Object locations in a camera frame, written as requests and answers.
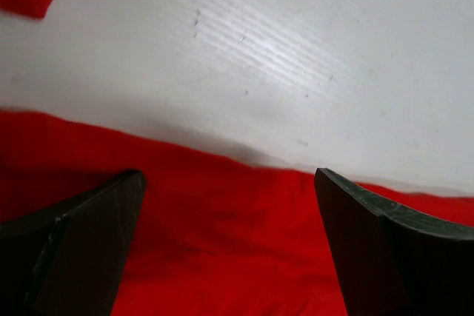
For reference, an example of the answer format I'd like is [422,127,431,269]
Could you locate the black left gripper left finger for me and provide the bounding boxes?
[1,170,146,315]

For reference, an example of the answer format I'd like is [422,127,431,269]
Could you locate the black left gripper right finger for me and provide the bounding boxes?
[314,168,473,315]

